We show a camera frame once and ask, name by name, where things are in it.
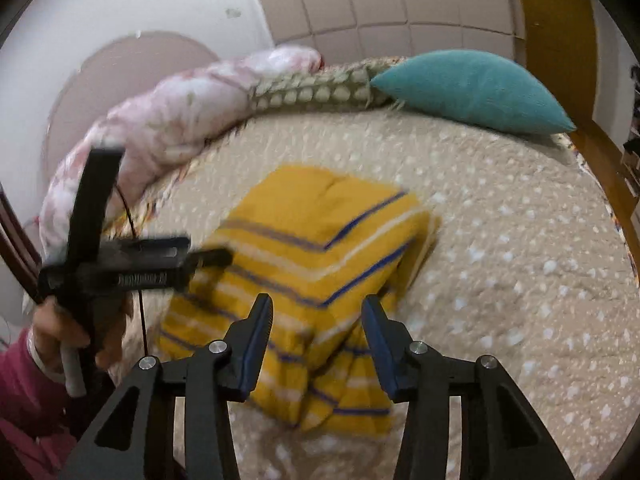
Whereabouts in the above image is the yellow striped knit sweater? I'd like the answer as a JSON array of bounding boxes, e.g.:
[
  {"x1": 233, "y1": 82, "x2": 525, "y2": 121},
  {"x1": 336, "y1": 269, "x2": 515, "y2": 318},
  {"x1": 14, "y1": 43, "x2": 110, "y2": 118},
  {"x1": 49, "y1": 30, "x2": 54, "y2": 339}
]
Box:
[{"x1": 158, "y1": 165, "x2": 442, "y2": 437}]

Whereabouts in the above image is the brown wooden door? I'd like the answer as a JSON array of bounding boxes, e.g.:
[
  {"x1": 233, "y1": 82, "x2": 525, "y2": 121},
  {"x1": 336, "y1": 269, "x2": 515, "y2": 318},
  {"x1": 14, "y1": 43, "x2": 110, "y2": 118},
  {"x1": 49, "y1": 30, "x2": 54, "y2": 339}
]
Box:
[{"x1": 521, "y1": 0, "x2": 639, "y2": 262}]

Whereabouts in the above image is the cluttered shelf at right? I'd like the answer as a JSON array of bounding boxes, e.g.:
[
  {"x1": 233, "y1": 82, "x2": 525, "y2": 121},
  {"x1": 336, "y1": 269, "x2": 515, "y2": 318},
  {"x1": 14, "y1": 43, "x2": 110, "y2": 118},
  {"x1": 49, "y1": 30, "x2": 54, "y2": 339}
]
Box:
[{"x1": 620, "y1": 65, "x2": 640, "y2": 192}]

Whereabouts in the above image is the wall switch plate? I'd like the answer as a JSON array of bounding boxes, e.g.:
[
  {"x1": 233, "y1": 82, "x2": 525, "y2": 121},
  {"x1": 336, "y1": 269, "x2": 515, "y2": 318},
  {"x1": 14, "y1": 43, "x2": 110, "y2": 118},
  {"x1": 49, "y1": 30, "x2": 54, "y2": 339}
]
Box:
[{"x1": 226, "y1": 8, "x2": 242, "y2": 18}]

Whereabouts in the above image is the green hedgehog print bolster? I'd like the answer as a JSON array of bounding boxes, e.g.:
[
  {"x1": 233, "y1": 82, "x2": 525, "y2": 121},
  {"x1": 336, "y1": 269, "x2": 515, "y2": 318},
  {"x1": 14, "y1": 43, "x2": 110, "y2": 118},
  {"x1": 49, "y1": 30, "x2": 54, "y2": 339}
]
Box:
[{"x1": 250, "y1": 58, "x2": 402, "y2": 114}]

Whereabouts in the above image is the round pink headboard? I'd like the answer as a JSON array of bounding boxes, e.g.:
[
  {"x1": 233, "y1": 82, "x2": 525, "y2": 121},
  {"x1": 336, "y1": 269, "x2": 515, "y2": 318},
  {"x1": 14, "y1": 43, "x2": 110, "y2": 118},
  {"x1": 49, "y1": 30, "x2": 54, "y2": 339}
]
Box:
[{"x1": 41, "y1": 32, "x2": 218, "y2": 182}]

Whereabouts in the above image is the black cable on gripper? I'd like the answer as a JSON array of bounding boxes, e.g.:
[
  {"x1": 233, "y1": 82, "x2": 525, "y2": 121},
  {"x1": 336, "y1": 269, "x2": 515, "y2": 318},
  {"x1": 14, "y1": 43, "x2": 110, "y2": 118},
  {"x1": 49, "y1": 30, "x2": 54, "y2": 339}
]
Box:
[{"x1": 114, "y1": 184, "x2": 151, "y2": 359}]

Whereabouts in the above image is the pale panelled wardrobe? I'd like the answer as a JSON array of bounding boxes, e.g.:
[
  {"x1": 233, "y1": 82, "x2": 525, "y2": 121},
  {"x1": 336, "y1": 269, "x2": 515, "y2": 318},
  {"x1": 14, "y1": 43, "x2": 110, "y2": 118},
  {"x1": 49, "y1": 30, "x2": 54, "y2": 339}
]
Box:
[{"x1": 259, "y1": 0, "x2": 525, "y2": 64}]

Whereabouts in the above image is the pink floral rolled duvet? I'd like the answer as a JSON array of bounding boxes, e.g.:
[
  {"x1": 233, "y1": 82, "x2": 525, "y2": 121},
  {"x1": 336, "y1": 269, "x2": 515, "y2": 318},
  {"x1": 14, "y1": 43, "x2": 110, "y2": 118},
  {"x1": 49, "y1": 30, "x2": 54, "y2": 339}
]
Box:
[{"x1": 39, "y1": 44, "x2": 322, "y2": 255}]

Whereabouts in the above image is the teal corduroy cushion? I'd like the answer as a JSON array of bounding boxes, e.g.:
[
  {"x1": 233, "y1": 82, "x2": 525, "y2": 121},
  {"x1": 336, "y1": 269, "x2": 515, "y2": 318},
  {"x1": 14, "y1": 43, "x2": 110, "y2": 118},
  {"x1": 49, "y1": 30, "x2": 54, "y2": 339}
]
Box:
[{"x1": 371, "y1": 50, "x2": 576, "y2": 136}]

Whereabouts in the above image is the person's left hand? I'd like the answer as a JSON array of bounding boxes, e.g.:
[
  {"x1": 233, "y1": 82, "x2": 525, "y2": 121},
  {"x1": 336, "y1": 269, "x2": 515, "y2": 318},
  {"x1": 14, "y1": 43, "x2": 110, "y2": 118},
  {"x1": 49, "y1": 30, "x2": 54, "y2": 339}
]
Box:
[{"x1": 30, "y1": 296, "x2": 132, "y2": 373}]

